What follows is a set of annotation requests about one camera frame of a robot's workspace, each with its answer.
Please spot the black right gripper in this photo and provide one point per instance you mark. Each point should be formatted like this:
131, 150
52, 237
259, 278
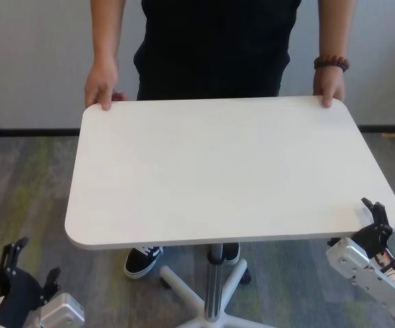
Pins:
377, 239

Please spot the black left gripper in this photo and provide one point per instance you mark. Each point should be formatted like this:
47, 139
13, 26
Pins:
16, 297

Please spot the white rolling pedestal table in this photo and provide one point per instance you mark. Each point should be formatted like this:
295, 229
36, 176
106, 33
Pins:
218, 171

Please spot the person's right forearm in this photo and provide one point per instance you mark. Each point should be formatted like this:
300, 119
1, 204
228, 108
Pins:
115, 30

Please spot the person's left forearm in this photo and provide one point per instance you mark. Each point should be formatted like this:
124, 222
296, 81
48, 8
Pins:
324, 27

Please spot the person's left hand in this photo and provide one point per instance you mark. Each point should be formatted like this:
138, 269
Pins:
329, 85

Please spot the person's right hand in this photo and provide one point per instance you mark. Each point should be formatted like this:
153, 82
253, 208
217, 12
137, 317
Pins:
102, 85

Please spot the black right sneaker white laces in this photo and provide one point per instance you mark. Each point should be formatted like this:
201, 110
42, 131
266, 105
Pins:
143, 264

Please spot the black sneaker white laces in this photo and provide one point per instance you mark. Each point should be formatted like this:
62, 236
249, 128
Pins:
232, 254
143, 264

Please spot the black left sneaker white laces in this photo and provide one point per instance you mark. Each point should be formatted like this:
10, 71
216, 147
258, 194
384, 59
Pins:
232, 254

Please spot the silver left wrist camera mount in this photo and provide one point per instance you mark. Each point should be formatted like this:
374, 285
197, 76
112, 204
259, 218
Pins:
61, 311

